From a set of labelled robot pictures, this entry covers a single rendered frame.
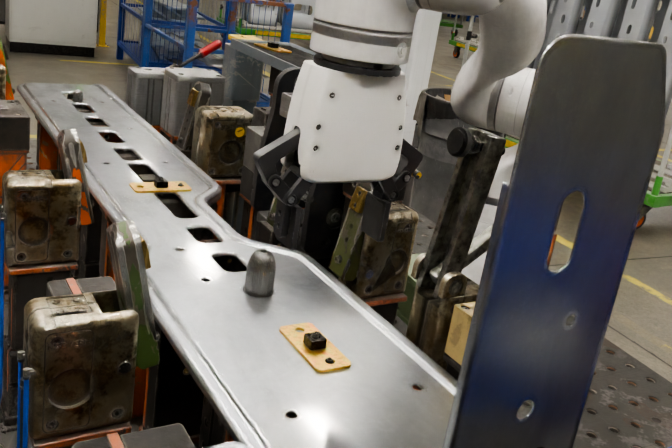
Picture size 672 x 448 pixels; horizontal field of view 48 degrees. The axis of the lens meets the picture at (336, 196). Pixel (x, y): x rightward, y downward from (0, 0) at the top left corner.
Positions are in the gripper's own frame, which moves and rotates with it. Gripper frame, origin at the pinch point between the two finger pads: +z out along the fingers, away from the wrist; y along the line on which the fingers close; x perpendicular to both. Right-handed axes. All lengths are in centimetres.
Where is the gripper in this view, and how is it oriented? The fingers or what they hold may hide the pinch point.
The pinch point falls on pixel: (331, 230)
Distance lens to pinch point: 68.3
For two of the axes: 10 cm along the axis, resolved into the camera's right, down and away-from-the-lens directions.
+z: -1.4, 9.4, 3.1
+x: 5.0, 3.4, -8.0
